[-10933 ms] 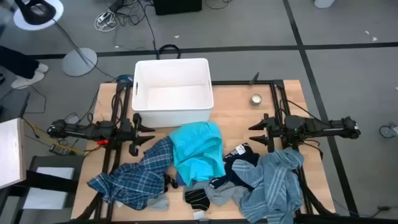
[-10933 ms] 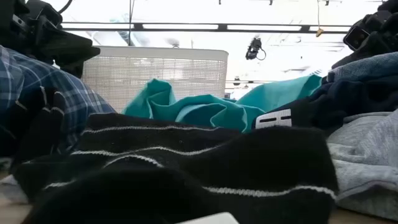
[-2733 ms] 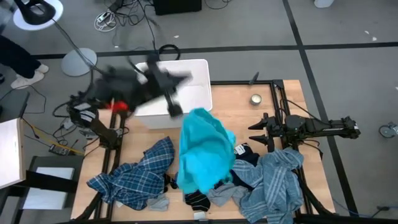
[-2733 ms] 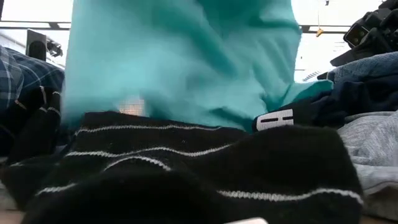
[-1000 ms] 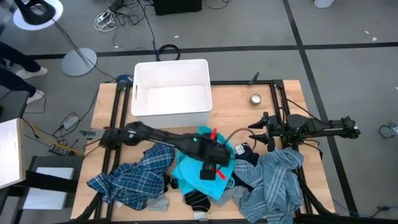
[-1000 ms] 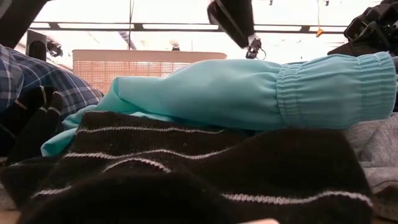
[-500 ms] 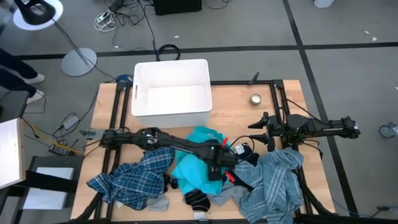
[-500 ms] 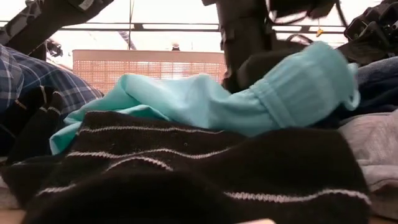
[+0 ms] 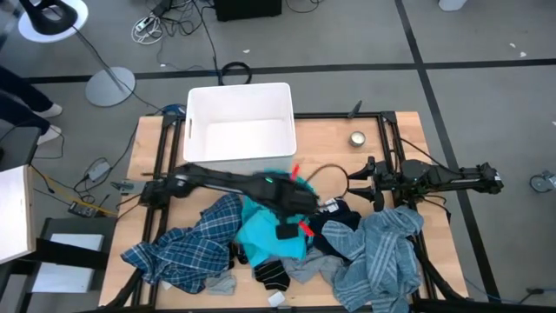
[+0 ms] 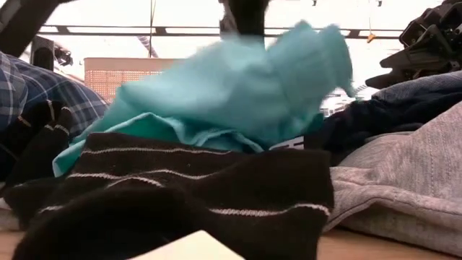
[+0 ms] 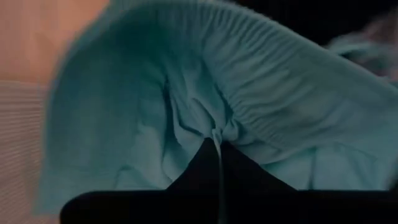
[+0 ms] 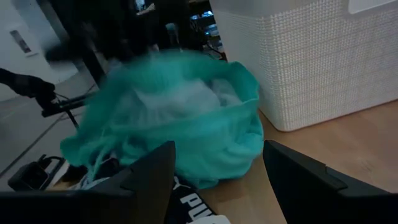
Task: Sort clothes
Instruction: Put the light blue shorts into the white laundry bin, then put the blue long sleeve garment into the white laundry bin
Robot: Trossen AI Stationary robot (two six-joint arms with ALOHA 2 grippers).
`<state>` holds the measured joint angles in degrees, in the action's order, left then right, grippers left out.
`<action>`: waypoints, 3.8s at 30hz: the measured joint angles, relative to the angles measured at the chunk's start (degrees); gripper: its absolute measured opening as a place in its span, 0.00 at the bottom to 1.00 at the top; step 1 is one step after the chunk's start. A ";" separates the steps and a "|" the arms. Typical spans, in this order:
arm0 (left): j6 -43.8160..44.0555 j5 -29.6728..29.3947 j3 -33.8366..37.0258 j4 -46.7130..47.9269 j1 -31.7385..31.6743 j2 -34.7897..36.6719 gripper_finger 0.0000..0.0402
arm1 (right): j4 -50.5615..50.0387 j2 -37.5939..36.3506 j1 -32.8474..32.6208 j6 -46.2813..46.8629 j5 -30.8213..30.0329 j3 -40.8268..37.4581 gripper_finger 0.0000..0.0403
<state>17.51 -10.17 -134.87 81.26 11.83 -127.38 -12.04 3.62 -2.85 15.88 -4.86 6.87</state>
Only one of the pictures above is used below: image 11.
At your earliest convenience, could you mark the pale blue garment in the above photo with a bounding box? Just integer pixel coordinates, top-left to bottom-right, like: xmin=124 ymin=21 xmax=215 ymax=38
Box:
xmin=325 ymin=9 xmax=398 ymax=85

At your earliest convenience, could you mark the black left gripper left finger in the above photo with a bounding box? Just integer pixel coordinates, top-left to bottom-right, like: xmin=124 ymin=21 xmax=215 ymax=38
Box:
xmin=167 ymin=138 xmax=221 ymax=191

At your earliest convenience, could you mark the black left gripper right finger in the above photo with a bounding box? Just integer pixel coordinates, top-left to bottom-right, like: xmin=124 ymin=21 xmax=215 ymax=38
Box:
xmin=220 ymin=140 xmax=298 ymax=191

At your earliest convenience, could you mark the teal garment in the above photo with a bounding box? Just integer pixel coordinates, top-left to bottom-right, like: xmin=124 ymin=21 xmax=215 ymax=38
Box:
xmin=33 ymin=0 xmax=398 ymax=216

